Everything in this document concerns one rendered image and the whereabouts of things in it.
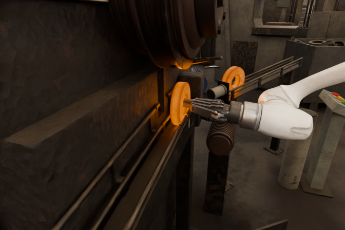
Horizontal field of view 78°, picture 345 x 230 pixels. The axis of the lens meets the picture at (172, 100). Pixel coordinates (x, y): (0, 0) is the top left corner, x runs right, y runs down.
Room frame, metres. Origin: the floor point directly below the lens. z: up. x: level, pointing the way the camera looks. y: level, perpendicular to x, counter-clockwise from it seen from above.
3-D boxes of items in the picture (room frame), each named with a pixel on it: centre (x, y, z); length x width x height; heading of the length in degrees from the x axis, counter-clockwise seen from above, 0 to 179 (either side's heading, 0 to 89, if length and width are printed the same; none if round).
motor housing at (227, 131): (0.95, -0.25, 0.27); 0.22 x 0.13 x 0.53; 162
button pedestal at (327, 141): (1.10, -0.93, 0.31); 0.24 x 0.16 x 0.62; 162
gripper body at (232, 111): (0.66, -0.18, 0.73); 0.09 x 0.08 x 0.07; 72
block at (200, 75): (0.91, -0.08, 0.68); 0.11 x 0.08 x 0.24; 72
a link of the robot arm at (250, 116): (0.64, -0.25, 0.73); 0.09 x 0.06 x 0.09; 162
